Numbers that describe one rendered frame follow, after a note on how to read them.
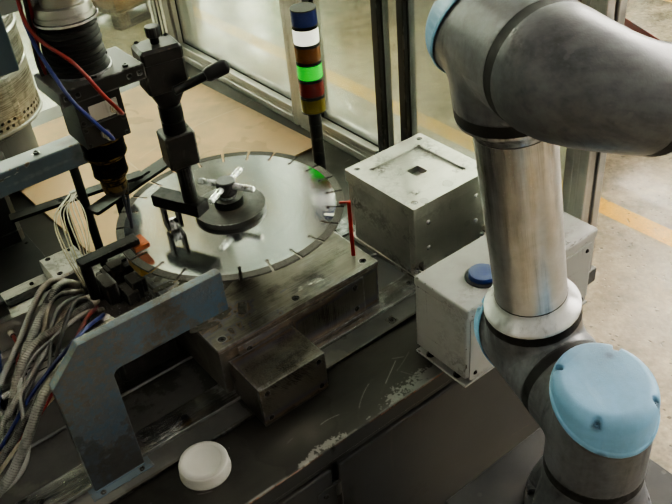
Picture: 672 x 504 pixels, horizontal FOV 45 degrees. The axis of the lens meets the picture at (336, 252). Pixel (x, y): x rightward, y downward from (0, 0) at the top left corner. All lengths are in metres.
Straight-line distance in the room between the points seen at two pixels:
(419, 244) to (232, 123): 0.74
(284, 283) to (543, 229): 0.51
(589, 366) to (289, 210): 0.53
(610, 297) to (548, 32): 1.94
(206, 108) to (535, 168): 1.32
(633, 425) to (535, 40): 0.43
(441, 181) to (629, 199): 1.70
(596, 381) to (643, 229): 1.96
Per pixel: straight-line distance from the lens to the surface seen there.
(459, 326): 1.15
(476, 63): 0.73
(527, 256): 0.89
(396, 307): 1.34
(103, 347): 1.03
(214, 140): 1.88
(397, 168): 1.42
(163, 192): 1.22
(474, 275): 1.16
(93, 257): 1.18
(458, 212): 1.40
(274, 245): 1.17
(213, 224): 1.22
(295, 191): 1.28
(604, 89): 0.67
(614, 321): 2.49
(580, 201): 1.33
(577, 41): 0.68
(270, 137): 1.86
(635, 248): 2.78
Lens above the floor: 1.64
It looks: 37 degrees down
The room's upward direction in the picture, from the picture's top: 6 degrees counter-clockwise
